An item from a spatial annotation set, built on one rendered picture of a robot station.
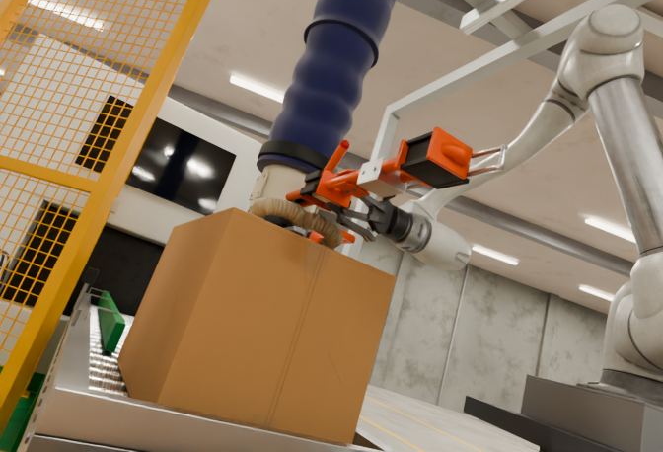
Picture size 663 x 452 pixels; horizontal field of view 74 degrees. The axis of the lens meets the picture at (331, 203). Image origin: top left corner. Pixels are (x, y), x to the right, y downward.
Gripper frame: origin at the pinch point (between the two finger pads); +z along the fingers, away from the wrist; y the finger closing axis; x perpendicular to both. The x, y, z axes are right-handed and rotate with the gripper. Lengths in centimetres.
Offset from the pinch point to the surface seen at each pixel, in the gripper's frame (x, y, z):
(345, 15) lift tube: 17, -55, 6
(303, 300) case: -4.6, 24.5, -0.1
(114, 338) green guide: 62, 49, 22
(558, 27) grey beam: 83, -206, -155
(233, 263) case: -4.9, 22.6, 15.7
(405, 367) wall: 886, 31, -772
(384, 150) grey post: 270, -162, -162
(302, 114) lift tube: 18.9, -22.4, 6.6
